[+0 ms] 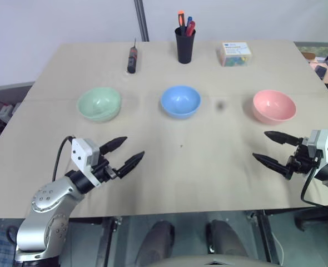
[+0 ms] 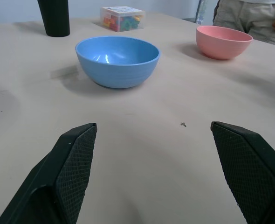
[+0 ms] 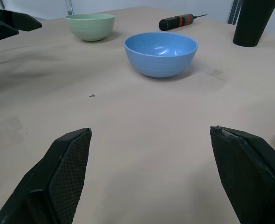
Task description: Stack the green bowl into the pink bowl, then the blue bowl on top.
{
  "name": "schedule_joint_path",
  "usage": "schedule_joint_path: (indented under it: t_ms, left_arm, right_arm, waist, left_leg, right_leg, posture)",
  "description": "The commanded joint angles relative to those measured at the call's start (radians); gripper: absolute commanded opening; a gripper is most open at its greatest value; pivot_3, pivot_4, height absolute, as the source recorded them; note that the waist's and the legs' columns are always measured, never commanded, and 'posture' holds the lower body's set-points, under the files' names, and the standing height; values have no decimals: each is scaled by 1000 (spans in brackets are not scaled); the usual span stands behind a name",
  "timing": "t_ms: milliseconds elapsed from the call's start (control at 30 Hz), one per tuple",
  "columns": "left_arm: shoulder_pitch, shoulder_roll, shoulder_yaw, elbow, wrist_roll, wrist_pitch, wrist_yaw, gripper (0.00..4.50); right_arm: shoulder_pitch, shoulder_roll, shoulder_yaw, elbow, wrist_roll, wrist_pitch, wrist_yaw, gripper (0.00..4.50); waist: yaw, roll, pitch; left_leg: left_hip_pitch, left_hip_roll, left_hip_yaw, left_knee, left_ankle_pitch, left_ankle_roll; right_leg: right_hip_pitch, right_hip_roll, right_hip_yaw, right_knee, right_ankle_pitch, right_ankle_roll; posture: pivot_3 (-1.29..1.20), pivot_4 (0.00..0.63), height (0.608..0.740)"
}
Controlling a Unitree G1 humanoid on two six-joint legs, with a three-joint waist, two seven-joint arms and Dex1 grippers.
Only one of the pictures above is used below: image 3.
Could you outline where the grey perforated metal post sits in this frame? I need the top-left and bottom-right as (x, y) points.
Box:
(227, 0), (242, 25)

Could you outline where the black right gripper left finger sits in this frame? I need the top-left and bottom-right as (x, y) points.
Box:
(0, 127), (92, 224)

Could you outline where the black screwdriver with red bands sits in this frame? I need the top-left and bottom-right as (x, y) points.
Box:
(158, 14), (208, 32)

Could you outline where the green ribbed bowl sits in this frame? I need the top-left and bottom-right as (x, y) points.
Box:
(64, 13), (116, 42)

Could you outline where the blue ribbed bowl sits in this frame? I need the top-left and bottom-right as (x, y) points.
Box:
(124, 32), (199, 78)

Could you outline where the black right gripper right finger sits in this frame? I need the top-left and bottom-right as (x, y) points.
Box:
(210, 125), (275, 224)

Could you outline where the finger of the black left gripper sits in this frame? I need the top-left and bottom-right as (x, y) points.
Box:
(0, 17), (20, 41)
(0, 9), (43, 32)

